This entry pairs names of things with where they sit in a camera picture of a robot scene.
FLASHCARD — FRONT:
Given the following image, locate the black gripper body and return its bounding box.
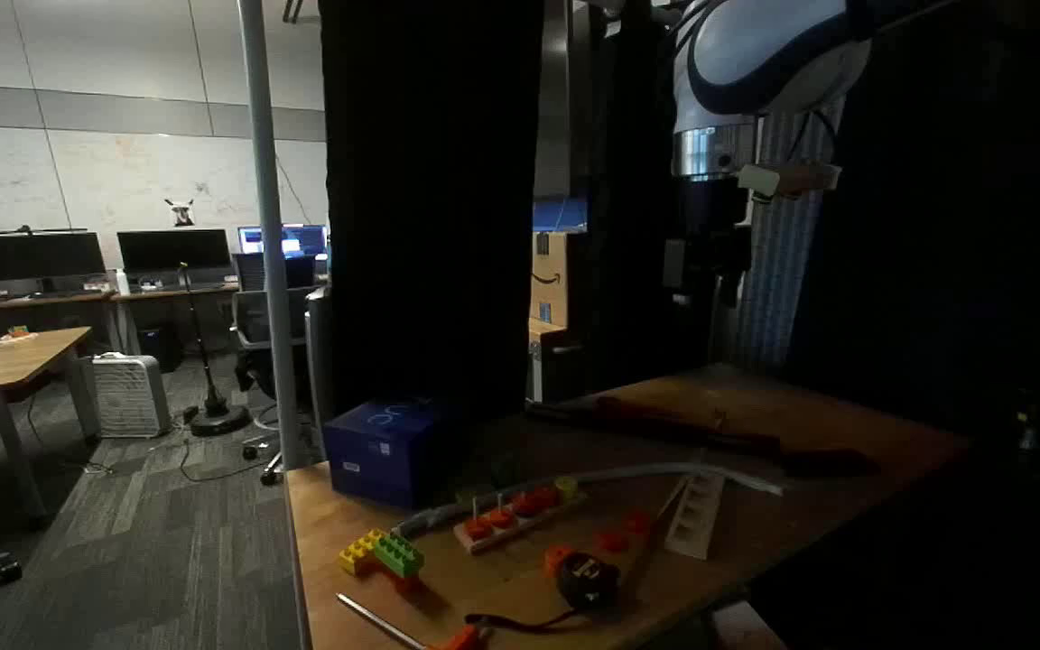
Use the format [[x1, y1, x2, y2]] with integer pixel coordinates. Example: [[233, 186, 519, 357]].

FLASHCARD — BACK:
[[661, 176, 755, 246]]

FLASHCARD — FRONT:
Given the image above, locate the white striped panel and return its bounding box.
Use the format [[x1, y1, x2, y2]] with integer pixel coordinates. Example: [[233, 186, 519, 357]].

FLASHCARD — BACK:
[[720, 114, 847, 372]]

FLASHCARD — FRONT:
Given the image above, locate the brown cardboard shipping box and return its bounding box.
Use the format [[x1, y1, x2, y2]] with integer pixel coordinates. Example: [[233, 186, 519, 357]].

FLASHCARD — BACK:
[[527, 223, 576, 337]]

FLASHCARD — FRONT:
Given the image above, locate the black curtain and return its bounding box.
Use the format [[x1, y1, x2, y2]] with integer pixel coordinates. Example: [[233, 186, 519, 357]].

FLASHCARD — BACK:
[[788, 0, 1040, 483], [317, 0, 548, 428]]

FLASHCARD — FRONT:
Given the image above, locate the white compartment tray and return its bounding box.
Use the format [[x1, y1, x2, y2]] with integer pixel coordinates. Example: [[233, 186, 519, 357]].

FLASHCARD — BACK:
[[661, 470, 735, 567]]

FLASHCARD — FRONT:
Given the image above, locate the wooden peg tray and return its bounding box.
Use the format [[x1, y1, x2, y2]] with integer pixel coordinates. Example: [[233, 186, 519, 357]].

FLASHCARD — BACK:
[[451, 478, 592, 559]]

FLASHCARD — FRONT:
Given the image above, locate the blue cardboard box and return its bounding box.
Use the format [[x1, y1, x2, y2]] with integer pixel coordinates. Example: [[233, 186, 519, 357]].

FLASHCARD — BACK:
[[322, 396, 459, 513]]

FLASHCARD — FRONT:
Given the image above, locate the lit blue computer monitor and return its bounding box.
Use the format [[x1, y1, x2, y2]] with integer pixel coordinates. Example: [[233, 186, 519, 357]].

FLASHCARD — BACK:
[[236, 222, 333, 265]]

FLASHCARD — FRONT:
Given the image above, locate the grey metal pole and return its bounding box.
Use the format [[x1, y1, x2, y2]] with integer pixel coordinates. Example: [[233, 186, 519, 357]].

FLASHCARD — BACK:
[[236, 0, 311, 470]]

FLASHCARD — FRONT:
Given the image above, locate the green toy brick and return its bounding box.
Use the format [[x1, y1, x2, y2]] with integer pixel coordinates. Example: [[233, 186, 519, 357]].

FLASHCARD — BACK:
[[371, 531, 430, 581]]

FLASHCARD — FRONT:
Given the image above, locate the yellow toy brick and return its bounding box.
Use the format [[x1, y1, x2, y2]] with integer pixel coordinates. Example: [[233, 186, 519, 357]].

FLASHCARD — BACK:
[[335, 528, 386, 581]]

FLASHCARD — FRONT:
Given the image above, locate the small drone figure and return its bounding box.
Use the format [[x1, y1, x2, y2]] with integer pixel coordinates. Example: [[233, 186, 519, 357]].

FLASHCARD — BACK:
[[163, 193, 202, 230]]

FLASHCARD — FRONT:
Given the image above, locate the black round base stand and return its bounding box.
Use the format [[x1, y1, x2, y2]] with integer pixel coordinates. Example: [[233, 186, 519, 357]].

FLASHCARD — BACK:
[[185, 331, 253, 441]]

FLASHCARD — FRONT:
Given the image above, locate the black computer monitor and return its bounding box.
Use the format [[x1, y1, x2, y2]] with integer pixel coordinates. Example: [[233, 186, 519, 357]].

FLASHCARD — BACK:
[[0, 228, 110, 291], [115, 223, 236, 284]]

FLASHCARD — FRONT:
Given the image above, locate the white computer case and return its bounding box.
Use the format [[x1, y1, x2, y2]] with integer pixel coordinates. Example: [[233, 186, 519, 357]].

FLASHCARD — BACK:
[[88, 348, 177, 443]]

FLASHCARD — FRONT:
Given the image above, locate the long wooden desk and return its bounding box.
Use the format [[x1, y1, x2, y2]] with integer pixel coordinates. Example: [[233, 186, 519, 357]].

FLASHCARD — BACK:
[[0, 277, 242, 324]]

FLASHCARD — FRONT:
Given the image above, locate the light wooden table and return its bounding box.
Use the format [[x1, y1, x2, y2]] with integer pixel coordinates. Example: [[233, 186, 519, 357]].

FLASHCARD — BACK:
[[0, 324, 98, 531]]

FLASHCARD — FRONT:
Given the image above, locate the tan wrist camera mount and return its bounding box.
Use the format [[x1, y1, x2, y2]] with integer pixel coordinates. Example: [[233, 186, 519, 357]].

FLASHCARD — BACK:
[[735, 161, 847, 201]]

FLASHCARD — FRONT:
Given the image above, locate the orange T-handle screwdriver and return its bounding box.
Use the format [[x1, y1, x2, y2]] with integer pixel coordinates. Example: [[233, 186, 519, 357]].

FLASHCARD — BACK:
[[333, 585, 496, 650]]

